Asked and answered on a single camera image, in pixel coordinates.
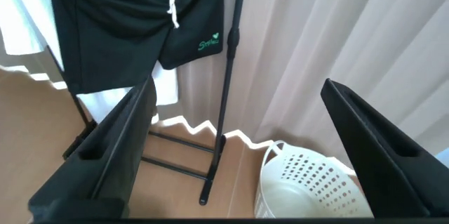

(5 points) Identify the white printed T-shirt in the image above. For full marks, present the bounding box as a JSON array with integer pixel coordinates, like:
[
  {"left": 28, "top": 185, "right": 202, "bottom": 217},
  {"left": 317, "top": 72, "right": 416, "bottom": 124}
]
[{"left": 0, "top": 0, "right": 180, "bottom": 124}]

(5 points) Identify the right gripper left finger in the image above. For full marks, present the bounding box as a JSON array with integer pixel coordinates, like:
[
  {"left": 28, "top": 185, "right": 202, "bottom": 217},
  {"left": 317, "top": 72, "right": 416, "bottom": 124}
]
[{"left": 28, "top": 75, "right": 157, "bottom": 220}]

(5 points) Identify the white laundry basket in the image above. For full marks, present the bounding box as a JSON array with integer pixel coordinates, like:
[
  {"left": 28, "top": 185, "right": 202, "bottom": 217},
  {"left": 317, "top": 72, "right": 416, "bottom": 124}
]
[{"left": 253, "top": 140, "right": 375, "bottom": 219}]

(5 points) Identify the beige curtain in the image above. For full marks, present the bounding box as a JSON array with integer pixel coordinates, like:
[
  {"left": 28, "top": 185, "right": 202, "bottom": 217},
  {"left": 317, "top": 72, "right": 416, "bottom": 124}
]
[{"left": 0, "top": 0, "right": 449, "bottom": 169}]

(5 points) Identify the black garment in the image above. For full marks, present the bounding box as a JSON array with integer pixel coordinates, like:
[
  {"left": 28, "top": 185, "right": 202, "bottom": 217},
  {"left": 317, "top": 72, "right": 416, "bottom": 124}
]
[{"left": 44, "top": 0, "right": 225, "bottom": 95}]

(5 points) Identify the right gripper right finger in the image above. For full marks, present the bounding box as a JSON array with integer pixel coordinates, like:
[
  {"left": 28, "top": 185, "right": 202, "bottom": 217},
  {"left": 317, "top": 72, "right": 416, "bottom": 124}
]
[{"left": 320, "top": 78, "right": 449, "bottom": 218}]

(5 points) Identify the black clothes rack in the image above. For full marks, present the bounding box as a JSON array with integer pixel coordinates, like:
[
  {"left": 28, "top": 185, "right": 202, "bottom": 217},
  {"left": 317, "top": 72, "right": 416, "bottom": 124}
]
[{"left": 46, "top": 0, "right": 250, "bottom": 206}]

